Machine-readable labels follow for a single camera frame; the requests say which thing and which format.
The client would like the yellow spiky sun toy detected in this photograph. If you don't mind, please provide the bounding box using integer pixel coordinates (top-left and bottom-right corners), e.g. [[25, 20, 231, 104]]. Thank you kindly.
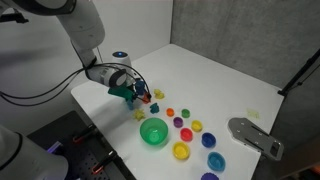
[[132, 108, 147, 122]]

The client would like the large purple cup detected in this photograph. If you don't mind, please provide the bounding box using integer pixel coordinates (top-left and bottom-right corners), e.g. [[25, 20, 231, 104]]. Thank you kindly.
[[200, 171, 220, 180]]

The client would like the small purple cup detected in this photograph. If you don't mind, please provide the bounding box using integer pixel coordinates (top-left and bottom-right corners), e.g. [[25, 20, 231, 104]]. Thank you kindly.
[[172, 116, 184, 129]]

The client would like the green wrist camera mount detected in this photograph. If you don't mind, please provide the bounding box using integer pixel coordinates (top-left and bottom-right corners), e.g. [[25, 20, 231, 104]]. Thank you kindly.
[[107, 84, 134, 102]]

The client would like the red cup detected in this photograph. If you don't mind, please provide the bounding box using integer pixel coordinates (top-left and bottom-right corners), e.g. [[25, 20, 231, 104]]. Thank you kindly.
[[179, 127, 194, 143]]

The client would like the black cable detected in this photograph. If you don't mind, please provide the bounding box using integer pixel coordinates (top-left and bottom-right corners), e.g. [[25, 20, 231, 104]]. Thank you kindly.
[[0, 71, 88, 108], [0, 63, 151, 101]]

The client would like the teal cup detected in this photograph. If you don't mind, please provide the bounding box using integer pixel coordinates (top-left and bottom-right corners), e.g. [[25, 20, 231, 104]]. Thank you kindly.
[[207, 151, 227, 173]]

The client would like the black pole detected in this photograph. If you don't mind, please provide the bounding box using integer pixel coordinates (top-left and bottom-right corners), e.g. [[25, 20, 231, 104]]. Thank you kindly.
[[277, 48, 320, 98]]

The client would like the black perforated base board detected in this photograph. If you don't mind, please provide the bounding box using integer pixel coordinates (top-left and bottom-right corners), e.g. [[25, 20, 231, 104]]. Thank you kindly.
[[26, 110, 134, 180]]

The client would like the large yellow cup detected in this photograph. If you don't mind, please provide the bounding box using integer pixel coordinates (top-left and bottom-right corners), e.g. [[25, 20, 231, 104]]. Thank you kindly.
[[171, 141, 191, 161]]

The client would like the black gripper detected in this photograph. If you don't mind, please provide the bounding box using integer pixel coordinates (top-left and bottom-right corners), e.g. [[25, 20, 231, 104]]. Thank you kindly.
[[124, 70, 153, 104]]

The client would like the black clamp orange handle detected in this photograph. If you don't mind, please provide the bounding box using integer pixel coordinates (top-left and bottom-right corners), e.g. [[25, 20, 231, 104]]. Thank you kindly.
[[72, 123, 98, 144], [90, 149, 118, 175]]

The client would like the gray metal plate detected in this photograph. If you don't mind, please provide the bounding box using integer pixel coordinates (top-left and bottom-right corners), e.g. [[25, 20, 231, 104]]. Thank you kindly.
[[227, 117, 285, 162]]

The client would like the black mounting bar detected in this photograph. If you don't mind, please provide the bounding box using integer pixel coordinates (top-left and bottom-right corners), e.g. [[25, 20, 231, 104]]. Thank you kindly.
[[0, 11, 30, 25]]

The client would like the teal toy animal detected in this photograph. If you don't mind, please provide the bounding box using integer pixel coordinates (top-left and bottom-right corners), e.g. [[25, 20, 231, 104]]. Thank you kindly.
[[149, 102, 160, 115]]

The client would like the yellow toy duck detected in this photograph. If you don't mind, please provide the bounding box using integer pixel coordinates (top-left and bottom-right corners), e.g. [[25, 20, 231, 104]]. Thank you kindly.
[[153, 88, 166, 100]]

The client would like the dark blue cup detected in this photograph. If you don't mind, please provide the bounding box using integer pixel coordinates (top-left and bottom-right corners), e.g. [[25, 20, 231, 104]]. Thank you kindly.
[[201, 132, 217, 149]]

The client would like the small green cup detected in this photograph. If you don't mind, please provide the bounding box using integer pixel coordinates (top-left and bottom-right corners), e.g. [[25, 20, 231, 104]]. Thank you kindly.
[[180, 108, 191, 119]]

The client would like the small yellow cup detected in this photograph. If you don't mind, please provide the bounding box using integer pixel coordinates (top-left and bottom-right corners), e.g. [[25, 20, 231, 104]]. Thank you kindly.
[[190, 119, 204, 133]]

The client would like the green plastic bowl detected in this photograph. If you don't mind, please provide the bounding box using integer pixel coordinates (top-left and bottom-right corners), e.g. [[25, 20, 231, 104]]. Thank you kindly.
[[139, 117, 169, 147]]

